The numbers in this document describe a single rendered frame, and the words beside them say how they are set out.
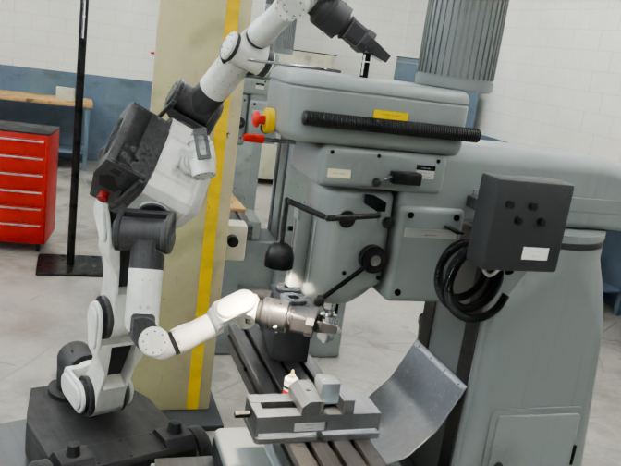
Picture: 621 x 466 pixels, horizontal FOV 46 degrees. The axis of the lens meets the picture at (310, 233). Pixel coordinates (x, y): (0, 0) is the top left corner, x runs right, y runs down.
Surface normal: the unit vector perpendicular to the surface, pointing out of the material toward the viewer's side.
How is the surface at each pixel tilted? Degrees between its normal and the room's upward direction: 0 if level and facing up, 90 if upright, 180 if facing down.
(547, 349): 88
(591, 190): 90
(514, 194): 90
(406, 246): 90
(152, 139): 58
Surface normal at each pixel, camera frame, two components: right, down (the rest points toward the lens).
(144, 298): 0.28, -0.07
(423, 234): 0.29, 0.27
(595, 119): -0.94, -0.05
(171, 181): 0.57, -0.28
